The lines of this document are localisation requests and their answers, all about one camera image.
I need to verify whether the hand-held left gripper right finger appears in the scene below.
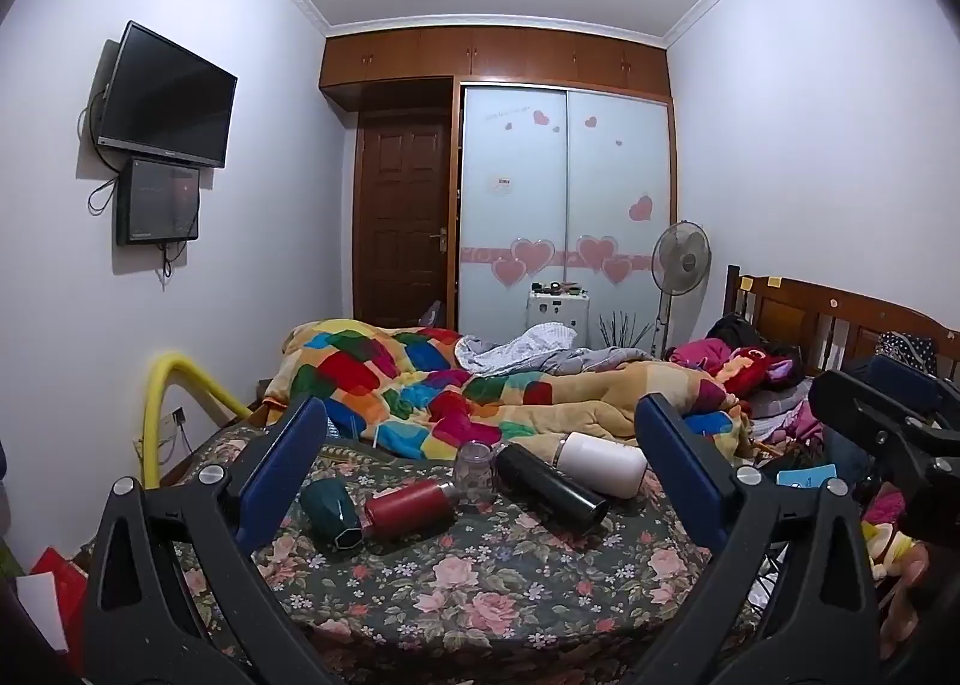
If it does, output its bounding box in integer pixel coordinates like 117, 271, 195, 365
630, 392, 883, 685

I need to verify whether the small white appliance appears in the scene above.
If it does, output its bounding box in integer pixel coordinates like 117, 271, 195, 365
526, 290, 592, 343

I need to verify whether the brown wooden door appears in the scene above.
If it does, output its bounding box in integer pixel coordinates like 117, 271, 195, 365
354, 101, 455, 331

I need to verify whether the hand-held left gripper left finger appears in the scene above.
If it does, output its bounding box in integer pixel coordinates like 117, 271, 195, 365
79, 396, 353, 685

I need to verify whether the clear glass cup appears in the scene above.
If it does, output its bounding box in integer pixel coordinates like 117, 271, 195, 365
452, 440, 497, 510

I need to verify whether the light blue card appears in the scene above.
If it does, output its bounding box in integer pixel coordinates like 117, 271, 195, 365
775, 461, 840, 490

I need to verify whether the grey striped cloth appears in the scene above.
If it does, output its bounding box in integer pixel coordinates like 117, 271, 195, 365
454, 323, 655, 378

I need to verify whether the white thermos bottle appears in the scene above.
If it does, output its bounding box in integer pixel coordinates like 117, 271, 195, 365
553, 431, 648, 498

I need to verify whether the black cloth bundle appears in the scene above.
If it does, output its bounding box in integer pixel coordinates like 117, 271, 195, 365
707, 313, 775, 356

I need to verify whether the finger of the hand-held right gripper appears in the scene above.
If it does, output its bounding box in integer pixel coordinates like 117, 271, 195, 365
808, 368, 947, 476
849, 353, 960, 423

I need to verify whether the wooden wardrobe with heart stickers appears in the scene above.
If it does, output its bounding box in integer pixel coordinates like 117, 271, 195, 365
319, 25, 680, 357

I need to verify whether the dark green faceted cup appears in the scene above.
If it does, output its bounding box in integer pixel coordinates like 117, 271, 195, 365
300, 478, 366, 557

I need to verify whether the colourful patchwork quilt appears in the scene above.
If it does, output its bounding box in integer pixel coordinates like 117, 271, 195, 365
259, 319, 752, 462

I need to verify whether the dark dotted bag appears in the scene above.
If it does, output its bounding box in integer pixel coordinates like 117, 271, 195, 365
874, 330, 938, 380

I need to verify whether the yellow plush toy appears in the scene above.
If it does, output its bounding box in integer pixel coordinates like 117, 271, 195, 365
861, 518, 925, 585

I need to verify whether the large black wall television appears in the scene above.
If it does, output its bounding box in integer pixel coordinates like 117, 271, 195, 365
91, 20, 239, 169

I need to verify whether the standing electric fan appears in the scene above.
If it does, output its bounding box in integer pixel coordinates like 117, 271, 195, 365
649, 220, 713, 357

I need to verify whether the red plush toy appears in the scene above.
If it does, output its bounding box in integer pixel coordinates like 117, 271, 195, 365
666, 338, 803, 397

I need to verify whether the black thermos bottle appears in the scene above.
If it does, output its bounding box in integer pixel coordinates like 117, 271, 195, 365
495, 443, 610, 528

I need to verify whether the floral bed sheet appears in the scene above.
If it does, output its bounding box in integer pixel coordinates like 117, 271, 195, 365
159, 422, 760, 665

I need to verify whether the small black wall monitor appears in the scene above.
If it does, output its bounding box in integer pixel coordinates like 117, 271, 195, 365
115, 156, 202, 248

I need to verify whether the red thermos bottle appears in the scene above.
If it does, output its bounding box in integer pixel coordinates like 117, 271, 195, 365
362, 479, 462, 542

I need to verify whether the yellow foam tube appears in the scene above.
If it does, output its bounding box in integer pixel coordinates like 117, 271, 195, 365
141, 352, 253, 488

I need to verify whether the red paper bag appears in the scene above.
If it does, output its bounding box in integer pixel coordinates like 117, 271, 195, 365
28, 546, 92, 657

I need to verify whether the black television cable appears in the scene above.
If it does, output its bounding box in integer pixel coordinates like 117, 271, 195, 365
77, 40, 125, 215

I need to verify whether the wooden bed headboard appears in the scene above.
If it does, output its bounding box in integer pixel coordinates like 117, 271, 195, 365
723, 265, 960, 387

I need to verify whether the bundle of dark sticks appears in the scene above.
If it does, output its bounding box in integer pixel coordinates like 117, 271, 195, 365
598, 310, 655, 357

